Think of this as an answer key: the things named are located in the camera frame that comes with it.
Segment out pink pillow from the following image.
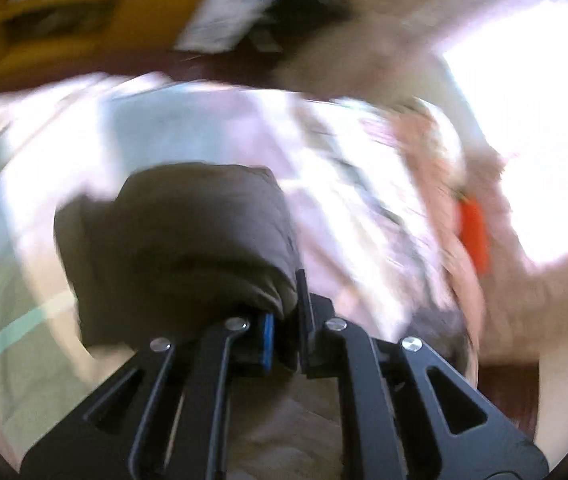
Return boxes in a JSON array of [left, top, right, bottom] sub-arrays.
[[393, 98, 488, 351]]

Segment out wooden cabinet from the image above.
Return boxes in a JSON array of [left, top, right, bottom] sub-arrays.
[[0, 0, 235, 97]]

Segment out brown puffer jacket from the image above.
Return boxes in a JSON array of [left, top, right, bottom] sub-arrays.
[[54, 164, 340, 479]]

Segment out orange carrot plush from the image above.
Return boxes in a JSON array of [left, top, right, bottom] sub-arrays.
[[458, 194, 490, 276]]

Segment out striped pastel bed sheet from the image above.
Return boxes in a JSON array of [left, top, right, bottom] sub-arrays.
[[0, 73, 466, 469]]

